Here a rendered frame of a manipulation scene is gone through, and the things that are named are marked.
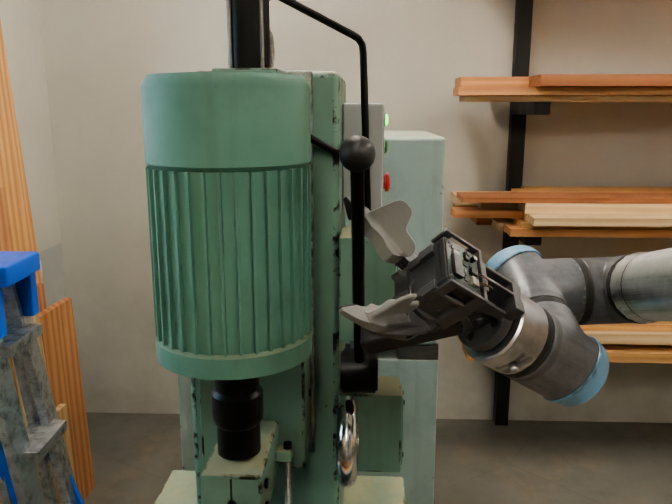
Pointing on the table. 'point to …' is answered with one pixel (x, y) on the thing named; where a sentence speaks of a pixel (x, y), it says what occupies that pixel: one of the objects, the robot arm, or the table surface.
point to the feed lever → (352, 147)
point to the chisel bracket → (243, 473)
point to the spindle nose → (238, 417)
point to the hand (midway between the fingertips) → (335, 252)
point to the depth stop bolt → (286, 467)
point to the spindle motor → (229, 221)
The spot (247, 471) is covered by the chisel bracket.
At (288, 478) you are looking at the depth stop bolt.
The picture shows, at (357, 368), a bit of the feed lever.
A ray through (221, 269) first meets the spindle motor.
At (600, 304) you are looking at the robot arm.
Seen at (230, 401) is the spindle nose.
